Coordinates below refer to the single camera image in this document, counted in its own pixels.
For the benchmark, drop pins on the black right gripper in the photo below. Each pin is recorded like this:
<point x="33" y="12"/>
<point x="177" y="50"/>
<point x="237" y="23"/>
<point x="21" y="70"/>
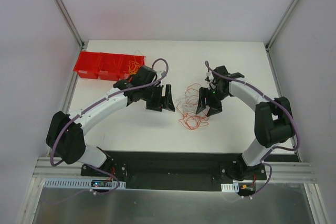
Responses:
<point x="212" y="100"/>

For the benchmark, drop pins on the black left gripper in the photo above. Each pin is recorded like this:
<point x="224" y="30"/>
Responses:
<point x="158" y="98"/>

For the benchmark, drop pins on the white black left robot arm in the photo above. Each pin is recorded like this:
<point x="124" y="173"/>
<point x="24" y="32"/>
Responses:
<point x="66" y="134"/>

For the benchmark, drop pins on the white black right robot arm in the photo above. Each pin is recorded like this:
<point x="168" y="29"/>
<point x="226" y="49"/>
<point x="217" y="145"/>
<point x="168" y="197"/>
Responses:
<point x="273" y="122"/>

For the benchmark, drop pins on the red plastic bin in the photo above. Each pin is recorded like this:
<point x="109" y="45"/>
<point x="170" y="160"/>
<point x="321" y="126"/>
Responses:
<point x="107" y="66"/>

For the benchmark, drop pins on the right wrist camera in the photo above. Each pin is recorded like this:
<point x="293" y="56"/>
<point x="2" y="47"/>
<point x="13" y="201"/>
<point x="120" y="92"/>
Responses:
<point x="209" y="79"/>

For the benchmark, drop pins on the white slotted cable duct right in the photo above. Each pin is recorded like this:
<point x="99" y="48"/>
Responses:
<point x="230" y="188"/>

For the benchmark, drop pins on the white slotted cable duct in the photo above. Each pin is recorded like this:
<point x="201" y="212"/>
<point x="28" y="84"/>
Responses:
<point x="68" y="183"/>
<point x="230" y="188"/>

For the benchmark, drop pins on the aluminium front rail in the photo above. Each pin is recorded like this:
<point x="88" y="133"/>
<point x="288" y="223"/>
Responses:
<point x="43" y="168"/>

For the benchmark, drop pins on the white slotted cable duct left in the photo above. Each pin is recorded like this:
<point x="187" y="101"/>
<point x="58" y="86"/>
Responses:
<point x="68" y="183"/>

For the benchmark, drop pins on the aluminium frame post right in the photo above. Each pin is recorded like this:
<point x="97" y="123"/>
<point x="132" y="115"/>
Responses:
<point x="285" y="17"/>

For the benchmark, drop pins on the aluminium frame post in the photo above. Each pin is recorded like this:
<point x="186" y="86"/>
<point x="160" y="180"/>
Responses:
<point x="70" y="23"/>
<point x="285" y="17"/>

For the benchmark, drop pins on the aluminium frame post left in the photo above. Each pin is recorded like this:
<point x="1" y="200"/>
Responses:
<point x="70" y="23"/>

